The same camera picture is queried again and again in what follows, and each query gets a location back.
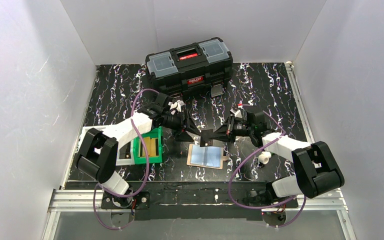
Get black credit card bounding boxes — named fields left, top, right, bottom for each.
left=199, top=129, right=214, bottom=147

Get yellow cards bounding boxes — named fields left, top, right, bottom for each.
left=139, top=136, right=160, bottom=158

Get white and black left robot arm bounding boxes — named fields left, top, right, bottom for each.
left=73, top=92, right=201, bottom=198

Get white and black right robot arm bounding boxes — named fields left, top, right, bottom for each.
left=209, top=108, right=345, bottom=203

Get green plastic bin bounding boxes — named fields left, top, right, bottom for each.
left=130, top=127, right=163, bottom=165

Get white plastic bin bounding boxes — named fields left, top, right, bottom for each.
left=76, top=124, right=135, bottom=166

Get black plastic toolbox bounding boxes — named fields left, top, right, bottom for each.
left=145, top=37, right=233, bottom=97

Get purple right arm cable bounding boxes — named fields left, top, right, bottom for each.
left=227, top=104, right=307, bottom=229

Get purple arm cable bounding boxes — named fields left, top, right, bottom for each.
left=92, top=88, right=161, bottom=231
left=227, top=104, right=307, bottom=229

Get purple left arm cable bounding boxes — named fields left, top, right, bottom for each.
left=92, top=88, right=161, bottom=231

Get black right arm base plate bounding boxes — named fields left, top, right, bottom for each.
left=242, top=190, right=299, bottom=213

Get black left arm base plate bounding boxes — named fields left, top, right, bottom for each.
left=100, top=191, right=151, bottom=210

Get aluminium front rail frame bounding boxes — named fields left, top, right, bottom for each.
left=47, top=188, right=357, bottom=240

